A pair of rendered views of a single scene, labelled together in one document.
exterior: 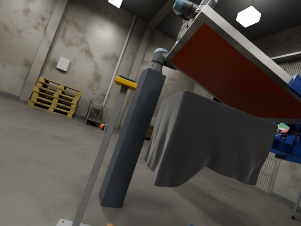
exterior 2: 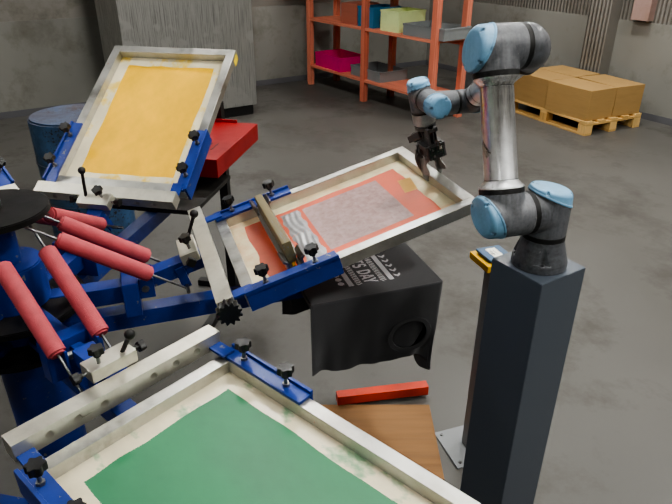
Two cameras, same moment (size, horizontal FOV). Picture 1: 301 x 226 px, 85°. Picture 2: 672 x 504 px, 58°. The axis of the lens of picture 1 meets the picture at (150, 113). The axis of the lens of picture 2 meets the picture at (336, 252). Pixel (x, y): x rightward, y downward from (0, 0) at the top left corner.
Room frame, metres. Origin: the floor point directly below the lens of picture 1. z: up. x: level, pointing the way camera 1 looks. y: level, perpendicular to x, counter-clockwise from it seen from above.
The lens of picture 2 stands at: (2.85, -0.73, 2.01)
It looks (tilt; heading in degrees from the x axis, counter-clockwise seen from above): 28 degrees down; 170
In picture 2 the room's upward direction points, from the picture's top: straight up
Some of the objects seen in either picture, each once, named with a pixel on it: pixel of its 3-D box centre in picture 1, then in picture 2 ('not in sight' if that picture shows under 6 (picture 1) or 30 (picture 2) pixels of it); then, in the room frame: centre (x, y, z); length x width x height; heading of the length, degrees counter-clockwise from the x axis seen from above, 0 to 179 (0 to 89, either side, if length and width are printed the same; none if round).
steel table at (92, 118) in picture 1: (95, 112); not in sight; (6.27, 1.99, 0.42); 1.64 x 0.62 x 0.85; 22
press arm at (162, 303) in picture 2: (275, 145); (221, 300); (1.02, -0.81, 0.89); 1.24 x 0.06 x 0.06; 99
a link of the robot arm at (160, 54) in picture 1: (160, 56); (545, 208); (1.47, 0.08, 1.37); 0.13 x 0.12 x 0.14; 97
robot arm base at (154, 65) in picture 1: (155, 68); (541, 246); (1.47, 0.09, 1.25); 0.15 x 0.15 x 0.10
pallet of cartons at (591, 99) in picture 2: not in sight; (572, 97); (-4.01, 3.44, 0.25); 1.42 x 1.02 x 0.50; 22
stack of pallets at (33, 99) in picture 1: (58, 97); not in sight; (6.05, 3.40, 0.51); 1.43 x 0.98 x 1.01; 112
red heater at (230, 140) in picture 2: not in sight; (196, 146); (-0.21, -0.91, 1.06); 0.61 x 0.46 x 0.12; 159
